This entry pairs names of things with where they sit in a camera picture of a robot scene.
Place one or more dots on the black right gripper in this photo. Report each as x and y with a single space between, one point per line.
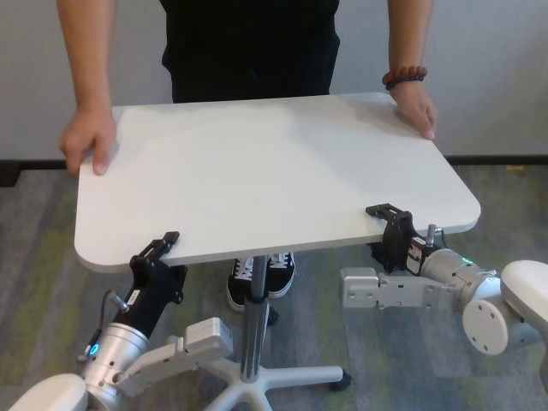
398 248

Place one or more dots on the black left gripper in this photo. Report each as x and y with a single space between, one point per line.
152 291

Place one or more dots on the white rolling pedestal table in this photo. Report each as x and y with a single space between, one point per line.
265 171

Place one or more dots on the person's left forearm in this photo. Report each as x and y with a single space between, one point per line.
409 34

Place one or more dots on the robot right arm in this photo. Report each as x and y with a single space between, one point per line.
449 265

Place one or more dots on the person's right forearm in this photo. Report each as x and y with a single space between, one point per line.
85 55

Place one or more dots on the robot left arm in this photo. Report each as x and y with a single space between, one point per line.
111 355

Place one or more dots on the person's left hand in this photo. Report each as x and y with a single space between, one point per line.
415 107

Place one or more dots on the person's right hand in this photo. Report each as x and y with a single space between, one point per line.
90 135

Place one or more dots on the black white canvas sneaker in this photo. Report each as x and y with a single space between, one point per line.
241 282
281 276

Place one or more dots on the small yellow floor scrap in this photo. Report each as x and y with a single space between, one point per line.
516 169

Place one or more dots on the person in black clothes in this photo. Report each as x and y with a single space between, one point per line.
250 38

